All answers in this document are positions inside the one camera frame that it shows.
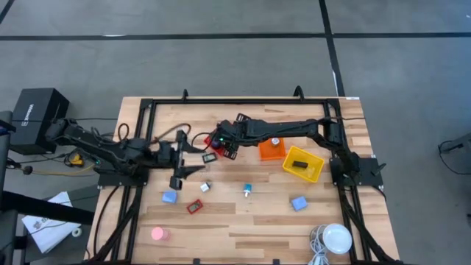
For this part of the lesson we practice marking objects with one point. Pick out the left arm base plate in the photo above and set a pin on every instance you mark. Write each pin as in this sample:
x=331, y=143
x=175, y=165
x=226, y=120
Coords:
x=121, y=180

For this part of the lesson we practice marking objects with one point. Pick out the small white cube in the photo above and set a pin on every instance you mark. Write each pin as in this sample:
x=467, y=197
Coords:
x=205, y=187

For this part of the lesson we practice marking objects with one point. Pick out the red plastic basket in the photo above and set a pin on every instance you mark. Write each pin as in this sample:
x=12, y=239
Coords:
x=209, y=140

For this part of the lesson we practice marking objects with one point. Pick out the yellow plastic basket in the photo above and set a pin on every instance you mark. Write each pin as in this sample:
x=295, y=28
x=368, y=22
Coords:
x=312, y=173

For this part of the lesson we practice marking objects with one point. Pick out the black digital thermometer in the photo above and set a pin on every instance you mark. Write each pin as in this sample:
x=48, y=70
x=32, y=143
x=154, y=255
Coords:
x=209, y=157
x=300, y=164

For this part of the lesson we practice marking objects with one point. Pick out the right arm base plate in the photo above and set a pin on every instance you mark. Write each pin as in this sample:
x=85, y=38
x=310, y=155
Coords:
x=368, y=173

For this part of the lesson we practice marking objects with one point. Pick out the black metal table frame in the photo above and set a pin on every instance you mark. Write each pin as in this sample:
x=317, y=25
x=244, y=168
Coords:
x=239, y=101

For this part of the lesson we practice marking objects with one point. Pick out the red digital thermometer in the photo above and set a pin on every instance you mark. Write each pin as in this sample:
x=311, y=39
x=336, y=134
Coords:
x=194, y=206

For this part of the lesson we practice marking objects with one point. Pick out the black-capped hourglass blue sand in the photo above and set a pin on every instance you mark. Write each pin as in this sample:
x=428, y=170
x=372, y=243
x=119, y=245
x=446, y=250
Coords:
x=215, y=144

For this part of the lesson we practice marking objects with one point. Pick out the white paper sheets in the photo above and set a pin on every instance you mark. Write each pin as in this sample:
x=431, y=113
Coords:
x=48, y=228

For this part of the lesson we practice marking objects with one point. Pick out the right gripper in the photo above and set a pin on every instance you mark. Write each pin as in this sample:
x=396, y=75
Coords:
x=232, y=134

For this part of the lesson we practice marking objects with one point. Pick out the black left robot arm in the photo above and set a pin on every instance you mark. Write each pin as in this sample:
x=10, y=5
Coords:
x=110, y=150

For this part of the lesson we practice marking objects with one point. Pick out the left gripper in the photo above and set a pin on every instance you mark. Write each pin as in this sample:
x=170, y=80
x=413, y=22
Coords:
x=167, y=154

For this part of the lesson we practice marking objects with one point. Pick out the small blue white gadget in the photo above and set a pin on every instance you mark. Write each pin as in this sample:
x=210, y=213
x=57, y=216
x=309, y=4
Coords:
x=247, y=188

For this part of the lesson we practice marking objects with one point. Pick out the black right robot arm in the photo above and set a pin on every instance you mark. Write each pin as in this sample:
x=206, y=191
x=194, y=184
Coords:
x=287, y=129

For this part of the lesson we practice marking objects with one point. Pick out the white dome lamp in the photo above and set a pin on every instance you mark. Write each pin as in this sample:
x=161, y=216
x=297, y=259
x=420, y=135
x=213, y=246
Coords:
x=336, y=238

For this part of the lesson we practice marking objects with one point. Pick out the small white tape roll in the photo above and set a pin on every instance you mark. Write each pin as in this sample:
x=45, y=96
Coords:
x=73, y=232

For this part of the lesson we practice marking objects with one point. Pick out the orange plastic basket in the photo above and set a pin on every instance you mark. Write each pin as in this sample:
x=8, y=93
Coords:
x=266, y=152

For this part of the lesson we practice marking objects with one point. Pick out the yellow connector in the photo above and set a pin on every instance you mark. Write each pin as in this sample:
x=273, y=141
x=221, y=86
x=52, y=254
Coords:
x=76, y=160

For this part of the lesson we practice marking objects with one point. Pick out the light blue box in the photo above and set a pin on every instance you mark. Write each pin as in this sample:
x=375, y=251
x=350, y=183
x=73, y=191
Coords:
x=169, y=197
x=299, y=203

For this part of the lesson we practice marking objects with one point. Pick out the black frame hook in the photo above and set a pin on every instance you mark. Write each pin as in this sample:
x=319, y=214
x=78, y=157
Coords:
x=185, y=95
x=299, y=92

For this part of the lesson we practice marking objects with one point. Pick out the black cardboard box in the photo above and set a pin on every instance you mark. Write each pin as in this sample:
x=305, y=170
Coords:
x=37, y=121

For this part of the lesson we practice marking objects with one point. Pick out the pink hourglass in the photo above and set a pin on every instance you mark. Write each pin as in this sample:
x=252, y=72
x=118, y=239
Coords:
x=158, y=233

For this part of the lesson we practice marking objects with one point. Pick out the black beam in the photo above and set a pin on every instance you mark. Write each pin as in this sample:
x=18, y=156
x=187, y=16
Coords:
x=44, y=208

